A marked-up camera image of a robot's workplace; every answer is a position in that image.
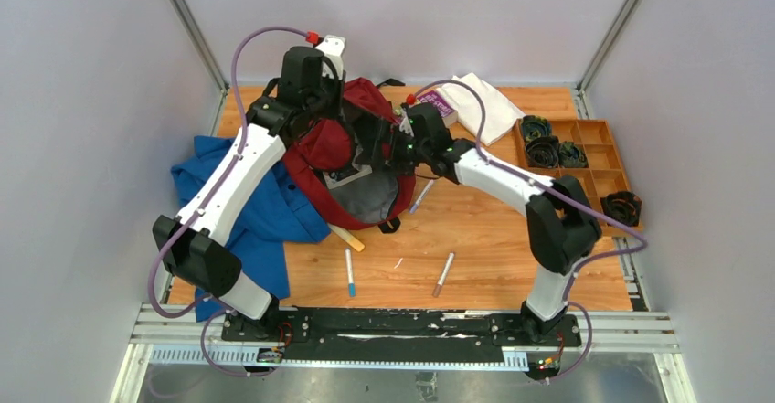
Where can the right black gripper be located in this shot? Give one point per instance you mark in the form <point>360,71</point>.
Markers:
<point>385,136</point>

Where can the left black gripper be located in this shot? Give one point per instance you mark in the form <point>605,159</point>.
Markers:
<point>330,108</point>

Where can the red backpack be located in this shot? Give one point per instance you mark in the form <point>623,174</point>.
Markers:
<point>375,200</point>

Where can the purple green book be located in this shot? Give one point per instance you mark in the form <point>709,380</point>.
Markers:
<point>444,106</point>

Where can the little women book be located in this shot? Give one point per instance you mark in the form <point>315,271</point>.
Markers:
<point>346,175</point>

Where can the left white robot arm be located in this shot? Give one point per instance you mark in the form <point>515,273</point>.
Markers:
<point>192,245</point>

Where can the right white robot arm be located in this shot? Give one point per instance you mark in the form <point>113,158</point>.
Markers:
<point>561,227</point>

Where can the white cloth bag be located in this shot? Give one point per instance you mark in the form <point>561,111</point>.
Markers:
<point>500,114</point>

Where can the purple capped marker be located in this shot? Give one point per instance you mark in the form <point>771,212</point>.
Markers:
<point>421,196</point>

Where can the orange highlighter marker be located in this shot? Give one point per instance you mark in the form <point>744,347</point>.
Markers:
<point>348,238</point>

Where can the blue capped marker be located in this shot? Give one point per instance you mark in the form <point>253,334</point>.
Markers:
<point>350,273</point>

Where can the blue shirt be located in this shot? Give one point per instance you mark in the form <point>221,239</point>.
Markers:
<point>276,212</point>

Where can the brown capped marker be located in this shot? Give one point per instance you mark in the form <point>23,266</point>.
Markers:
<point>443,276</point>

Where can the orange compartment tray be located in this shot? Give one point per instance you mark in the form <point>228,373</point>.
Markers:
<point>605,174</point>

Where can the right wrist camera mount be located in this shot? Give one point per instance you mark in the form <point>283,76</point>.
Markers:
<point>402,111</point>

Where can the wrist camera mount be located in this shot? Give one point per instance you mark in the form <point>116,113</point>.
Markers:
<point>402,111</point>
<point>333,47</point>

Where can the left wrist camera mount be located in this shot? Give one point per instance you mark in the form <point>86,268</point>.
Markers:
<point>333,47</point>

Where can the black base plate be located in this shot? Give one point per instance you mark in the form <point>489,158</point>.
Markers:
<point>399,335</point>

